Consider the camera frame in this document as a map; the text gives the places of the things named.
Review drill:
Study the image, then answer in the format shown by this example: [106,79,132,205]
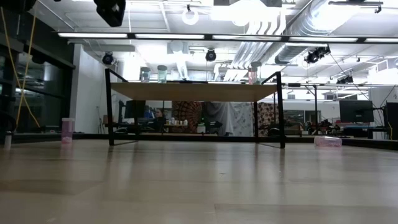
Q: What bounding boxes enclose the grey hanging cloth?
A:
[203,101,234,136]

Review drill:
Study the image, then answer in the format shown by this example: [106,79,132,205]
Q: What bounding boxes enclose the pink medicine bottle white cap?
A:
[313,136,343,148]
[61,117,75,144]

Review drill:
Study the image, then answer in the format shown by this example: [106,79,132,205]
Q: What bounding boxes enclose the wooden shelf black metal frame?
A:
[104,68,286,149]

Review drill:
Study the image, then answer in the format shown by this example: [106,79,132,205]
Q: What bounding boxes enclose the white patterned hanging cloth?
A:
[229,102,254,137]

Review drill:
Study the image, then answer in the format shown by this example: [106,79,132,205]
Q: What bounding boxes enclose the black desk monitor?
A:
[124,100,146,119]

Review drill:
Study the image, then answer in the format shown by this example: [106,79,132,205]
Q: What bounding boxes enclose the brown floral hanging cloth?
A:
[252,102,282,137]

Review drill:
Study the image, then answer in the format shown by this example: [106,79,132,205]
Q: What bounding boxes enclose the blue top desk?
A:
[343,125,389,139]

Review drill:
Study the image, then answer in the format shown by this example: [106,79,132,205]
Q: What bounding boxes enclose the black table edge rail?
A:
[12,133,398,151]

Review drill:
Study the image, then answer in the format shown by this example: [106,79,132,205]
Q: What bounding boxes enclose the black standing panel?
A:
[385,101,398,141]

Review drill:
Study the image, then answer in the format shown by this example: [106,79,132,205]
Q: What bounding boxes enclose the potted plant white pot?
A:
[195,110,208,134]

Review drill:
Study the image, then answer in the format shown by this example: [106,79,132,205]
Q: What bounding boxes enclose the red black equipment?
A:
[306,119,340,135]

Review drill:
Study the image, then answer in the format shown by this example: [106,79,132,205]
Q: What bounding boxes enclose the person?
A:
[152,108,167,132]

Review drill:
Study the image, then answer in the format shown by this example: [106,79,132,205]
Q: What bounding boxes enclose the yellow cable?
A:
[14,14,37,131]
[0,6,41,128]

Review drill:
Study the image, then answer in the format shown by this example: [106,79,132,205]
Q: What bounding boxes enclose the black monitor on arm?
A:
[339,99,375,123]

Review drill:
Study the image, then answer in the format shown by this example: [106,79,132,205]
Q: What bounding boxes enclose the white round pendant lamp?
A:
[181,3,200,26]

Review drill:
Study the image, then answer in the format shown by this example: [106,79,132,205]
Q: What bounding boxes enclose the black background rig frame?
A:
[298,83,318,135]

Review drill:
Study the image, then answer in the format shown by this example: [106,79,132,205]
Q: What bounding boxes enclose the silver ceiling pipes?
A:
[231,12,287,82]

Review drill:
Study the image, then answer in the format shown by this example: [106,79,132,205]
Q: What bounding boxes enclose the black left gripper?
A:
[93,0,127,28]

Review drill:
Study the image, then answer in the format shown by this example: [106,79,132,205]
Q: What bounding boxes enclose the silver ventilation duct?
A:
[275,0,354,65]

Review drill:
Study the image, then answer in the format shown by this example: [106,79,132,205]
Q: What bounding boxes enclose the white LED light strip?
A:
[365,37,398,44]
[135,33,205,40]
[58,32,128,39]
[212,34,282,41]
[289,36,358,43]

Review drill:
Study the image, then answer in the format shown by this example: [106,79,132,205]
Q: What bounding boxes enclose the mandala pattern tapestry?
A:
[171,100,203,134]

